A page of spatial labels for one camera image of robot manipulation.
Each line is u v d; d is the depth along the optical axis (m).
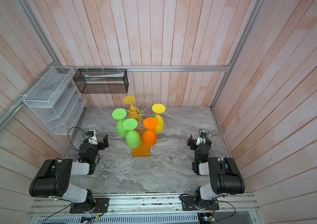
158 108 0.74
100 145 0.83
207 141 0.84
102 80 1.04
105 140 0.84
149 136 0.73
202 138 0.76
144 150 0.93
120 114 0.71
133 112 0.74
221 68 0.96
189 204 0.73
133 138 0.72
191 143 0.82
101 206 0.74
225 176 0.46
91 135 0.77
